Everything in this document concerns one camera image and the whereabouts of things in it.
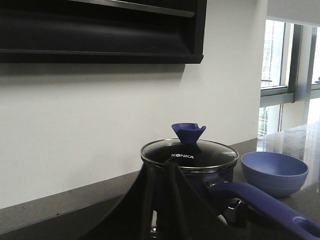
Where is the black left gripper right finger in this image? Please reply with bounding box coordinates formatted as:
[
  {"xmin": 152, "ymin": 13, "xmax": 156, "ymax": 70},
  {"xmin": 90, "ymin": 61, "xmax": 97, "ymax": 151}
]
[{"xmin": 163, "ymin": 162, "xmax": 229, "ymax": 240}]

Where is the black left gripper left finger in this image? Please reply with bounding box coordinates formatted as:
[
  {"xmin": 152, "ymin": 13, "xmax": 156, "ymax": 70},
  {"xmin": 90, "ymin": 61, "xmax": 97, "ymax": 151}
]
[{"xmin": 81, "ymin": 163, "xmax": 154, "ymax": 240}]

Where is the blue cooking pot with handle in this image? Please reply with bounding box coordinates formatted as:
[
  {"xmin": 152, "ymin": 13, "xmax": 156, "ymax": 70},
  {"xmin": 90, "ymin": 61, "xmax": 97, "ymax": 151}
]
[{"xmin": 140, "ymin": 139, "xmax": 320, "ymax": 240}]

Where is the glass lid with blue knob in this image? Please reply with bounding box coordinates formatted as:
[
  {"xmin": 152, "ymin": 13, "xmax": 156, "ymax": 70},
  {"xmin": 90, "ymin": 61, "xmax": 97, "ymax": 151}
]
[{"xmin": 140, "ymin": 122, "xmax": 239, "ymax": 174}]

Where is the light blue ribbed bowl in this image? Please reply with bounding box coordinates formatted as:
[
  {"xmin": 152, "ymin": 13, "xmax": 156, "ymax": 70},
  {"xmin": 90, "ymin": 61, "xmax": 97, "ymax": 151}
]
[{"xmin": 241, "ymin": 151, "xmax": 309, "ymax": 198}]

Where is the black gas stove glass top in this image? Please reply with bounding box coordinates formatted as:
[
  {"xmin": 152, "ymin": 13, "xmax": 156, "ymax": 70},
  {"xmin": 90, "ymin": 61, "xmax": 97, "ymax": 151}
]
[{"xmin": 0, "ymin": 196, "xmax": 140, "ymax": 240}]

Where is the grey window frame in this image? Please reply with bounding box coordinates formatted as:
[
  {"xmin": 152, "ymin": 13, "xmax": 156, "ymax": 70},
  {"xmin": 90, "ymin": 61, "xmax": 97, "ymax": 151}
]
[{"xmin": 257, "ymin": 20, "xmax": 320, "ymax": 137}]

